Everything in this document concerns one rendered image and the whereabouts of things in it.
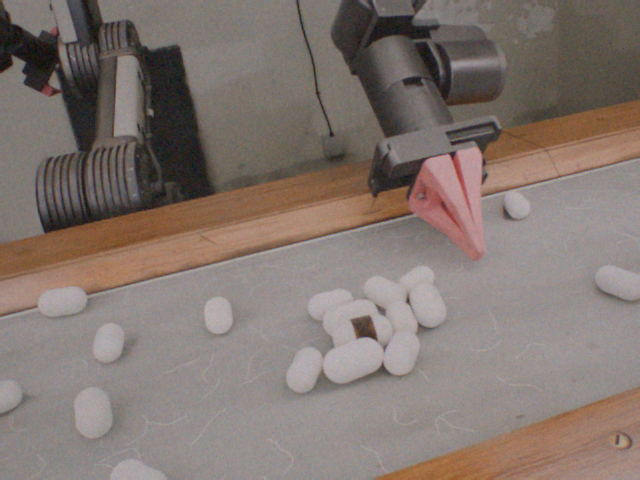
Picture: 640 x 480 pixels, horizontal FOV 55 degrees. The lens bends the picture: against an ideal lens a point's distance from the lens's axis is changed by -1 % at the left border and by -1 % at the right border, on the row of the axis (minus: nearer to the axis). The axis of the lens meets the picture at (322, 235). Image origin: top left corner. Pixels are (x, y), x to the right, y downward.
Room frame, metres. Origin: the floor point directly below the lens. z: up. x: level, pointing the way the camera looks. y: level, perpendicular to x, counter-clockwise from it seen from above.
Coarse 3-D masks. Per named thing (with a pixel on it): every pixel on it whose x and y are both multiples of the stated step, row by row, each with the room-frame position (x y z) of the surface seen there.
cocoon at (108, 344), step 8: (104, 328) 0.37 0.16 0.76; (112, 328) 0.37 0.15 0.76; (120, 328) 0.38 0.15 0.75; (96, 336) 0.36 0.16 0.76; (104, 336) 0.36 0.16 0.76; (112, 336) 0.36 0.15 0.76; (120, 336) 0.37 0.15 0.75; (96, 344) 0.36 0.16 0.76; (104, 344) 0.35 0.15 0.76; (112, 344) 0.35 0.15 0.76; (120, 344) 0.36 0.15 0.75; (96, 352) 0.35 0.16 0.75; (104, 352) 0.35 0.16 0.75; (112, 352) 0.35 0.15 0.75; (120, 352) 0.36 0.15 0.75; (104, 360) 0.35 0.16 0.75; (112, 360) 0.35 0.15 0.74
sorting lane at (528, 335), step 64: (576, 192) 0.53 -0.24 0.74; (256, 256) 0.49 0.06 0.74; (320, 256) 0.47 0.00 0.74; (384, 256) 0.45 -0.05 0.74; (448, 256) 0.44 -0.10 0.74; (512, 256) 0.42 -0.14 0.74; (576, 256) 0.41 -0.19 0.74; (0, 320) 0.44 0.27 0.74; (64, 320) 0.43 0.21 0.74; (128, 320) 0.41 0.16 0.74; (192, 320) 0.40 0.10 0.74; (256, 320) 0.38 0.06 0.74; (448, 320) 0.35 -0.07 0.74; (512, 320) 0.34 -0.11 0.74; (576, 320) 0.32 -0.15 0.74; (64, 384) 0.34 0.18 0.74; (128, 384) 0.33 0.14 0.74; (192, 384) 0.32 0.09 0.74; (256, 384) 0.31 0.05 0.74; (320, 384) 0.30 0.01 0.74; (384, 384) 0.29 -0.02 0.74; (448, 384) 0.28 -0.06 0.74; (512, 384) 0.27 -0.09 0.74; (576, 384) 0.27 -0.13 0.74; (0, 448) 0.28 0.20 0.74; (64, 448) 0.28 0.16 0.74; (128, 448) 0.27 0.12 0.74; (192, 448) 0.26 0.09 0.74; (256, 448) 0.25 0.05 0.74; (320, 448) 0.25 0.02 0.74; (384, 448) 0.24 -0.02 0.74; (448, 448) 0.23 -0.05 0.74
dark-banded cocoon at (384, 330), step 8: (376, 320) 0.33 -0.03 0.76; (384, 320) 0.33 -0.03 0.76; (336, 328) 0.33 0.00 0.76; (344, 328) 0.32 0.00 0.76; (352, 328) 0.32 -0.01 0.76; (376, 328) 0.32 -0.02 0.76; (384, 328) 0.32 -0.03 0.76; (336, 336) 0.32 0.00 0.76; (344, 336) 0.32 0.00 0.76; (352, 336) 0.32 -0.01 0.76; (384, 336) 0.32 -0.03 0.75; (336, 344) 0.32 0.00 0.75; (384, 344) 0.32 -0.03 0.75
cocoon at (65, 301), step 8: (64, 288) 0.44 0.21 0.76; (72, 288) 0.44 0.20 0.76; (48, 296) 0.43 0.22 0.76; (56, 296) 0.43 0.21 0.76; (64, 296) 0.43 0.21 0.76; (72, 296) 0.43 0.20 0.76; (80, 296) 0.43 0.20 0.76; (40, 304) 0.43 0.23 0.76; (48, 304) 0.43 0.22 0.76; (56, 304) 0.43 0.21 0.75; (64, 304) 0.43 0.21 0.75; (72, 304) 0.43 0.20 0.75; (80, 304) 0.43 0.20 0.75; (48, 312) 0.43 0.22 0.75; (56, 312) 0.43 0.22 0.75; (64, 312) 0.43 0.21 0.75; (72, 312) 0.43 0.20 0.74
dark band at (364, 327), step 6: (354, 318) 0.33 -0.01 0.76; (360, 318) 0.33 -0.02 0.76; (366, 318) 0.33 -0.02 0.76; (372, 318) 0.33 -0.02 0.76; (354, 324) 0.33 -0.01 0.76; (360, 324) 0.33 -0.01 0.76; (366, 324) 0.32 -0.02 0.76; (372, 324) 0.32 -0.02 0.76; (354, 330) 0.32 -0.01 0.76; (360, 330) 0.32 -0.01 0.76; (366, 330) 0.32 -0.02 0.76; (372, 330) 0.32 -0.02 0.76; (360, 336) 0.32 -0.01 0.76; (366, 336) 0.32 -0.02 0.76; (372, 336) 0.32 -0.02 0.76; (378, 342) 0.32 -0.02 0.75
